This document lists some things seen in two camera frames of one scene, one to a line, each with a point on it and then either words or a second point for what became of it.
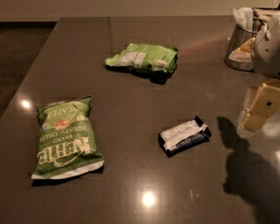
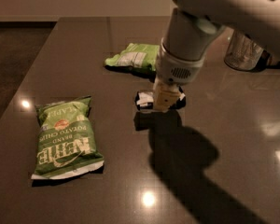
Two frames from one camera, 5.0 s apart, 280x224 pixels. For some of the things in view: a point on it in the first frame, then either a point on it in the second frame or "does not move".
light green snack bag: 152,57 does not move
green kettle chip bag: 66,143 does not move
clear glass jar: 241,38 does not move
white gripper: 272,58 -> 175,70
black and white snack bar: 177,139 -> 145,101
